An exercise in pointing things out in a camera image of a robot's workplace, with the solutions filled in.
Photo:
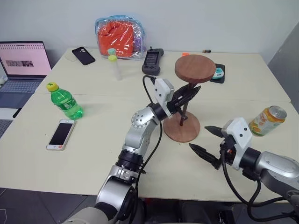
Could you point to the black handheld controller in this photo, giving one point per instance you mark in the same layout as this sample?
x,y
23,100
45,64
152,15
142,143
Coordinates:
x,y
152,61

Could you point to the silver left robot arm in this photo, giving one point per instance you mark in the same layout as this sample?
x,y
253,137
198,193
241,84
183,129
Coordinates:
x,y
140,133

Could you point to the clear bag with orange cloth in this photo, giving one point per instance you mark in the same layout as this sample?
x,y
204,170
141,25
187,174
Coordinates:
x,y
116,39

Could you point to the round wooden base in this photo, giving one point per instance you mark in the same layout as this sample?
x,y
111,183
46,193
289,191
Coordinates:
x,y
189,130

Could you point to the black smartphone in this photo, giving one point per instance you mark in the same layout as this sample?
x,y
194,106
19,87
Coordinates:
x,y
83,55

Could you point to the clear tube with teal cap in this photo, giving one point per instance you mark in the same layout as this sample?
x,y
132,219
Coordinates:
x,y
112,51

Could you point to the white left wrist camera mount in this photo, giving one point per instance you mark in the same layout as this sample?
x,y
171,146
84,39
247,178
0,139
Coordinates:
x,y
162,92

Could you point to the black pad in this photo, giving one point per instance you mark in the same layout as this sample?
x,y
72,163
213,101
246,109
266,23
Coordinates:
x,y
220,73

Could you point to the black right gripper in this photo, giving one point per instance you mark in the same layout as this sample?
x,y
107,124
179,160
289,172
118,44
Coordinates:
x,y
227,151

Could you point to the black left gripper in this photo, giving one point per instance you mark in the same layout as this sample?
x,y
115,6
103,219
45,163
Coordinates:
x,y
176,106

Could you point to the green bottle with yellow cap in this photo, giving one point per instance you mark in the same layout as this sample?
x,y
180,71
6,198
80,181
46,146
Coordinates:
x,y
66,102

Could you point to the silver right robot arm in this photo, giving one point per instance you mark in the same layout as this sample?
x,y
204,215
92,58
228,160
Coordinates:
x,y
275,168

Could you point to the clear tube with yellow-green cap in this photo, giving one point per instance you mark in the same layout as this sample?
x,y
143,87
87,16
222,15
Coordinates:
x,y
116,67

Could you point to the white smartphone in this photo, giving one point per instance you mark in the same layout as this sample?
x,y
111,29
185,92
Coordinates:
x,y
61,134

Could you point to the wooden pole with round top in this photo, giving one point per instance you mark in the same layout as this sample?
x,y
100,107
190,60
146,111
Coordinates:
x,y
195,68

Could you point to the teal and white device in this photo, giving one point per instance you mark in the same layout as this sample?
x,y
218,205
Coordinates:
x,y
218,73

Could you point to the small orange object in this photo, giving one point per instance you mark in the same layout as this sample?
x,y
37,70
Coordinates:
x,y
185,54

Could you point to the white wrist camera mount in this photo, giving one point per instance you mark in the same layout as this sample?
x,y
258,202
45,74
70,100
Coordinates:
x,y
240,137
162,92

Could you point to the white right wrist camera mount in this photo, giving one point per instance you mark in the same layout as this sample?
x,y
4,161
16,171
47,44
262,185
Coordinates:
x,y
240,137

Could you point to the orange drink can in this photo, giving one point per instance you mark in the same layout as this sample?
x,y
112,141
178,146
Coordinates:
x,y
266,121

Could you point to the small dark cylinder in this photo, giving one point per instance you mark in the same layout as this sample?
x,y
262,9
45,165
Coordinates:
x,y
206,51

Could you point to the grey laptop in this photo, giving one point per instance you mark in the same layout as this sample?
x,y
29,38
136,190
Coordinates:
x,y
22,67

